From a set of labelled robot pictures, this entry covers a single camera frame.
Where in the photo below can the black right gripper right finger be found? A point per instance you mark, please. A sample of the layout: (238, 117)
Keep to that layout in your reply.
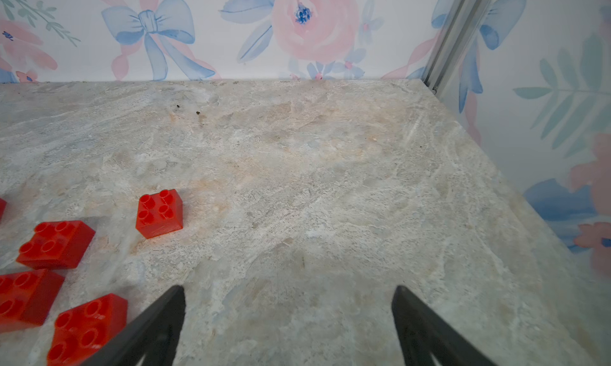
(425, 338)

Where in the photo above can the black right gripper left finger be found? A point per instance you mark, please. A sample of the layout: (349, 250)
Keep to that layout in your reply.
(152, 338)

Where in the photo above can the red square lego brick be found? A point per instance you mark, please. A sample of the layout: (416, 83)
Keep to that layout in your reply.
(56, 245)
(83, 330)
(159, 214)
(3, 205)

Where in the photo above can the red long lego brick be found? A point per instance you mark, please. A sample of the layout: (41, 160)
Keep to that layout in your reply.
(27, 297)

